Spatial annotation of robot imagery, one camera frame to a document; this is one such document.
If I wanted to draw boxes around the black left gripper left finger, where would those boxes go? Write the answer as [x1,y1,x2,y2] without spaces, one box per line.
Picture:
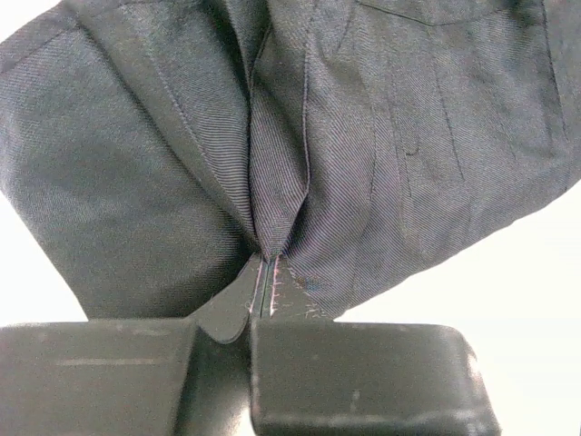
[1,255,263,435]

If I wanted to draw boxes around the black pleated skirt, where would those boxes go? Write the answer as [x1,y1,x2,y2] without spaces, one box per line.
[1,1,580,318]

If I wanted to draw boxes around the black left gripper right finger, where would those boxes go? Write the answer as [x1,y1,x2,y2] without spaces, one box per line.
[248,256,503,436]

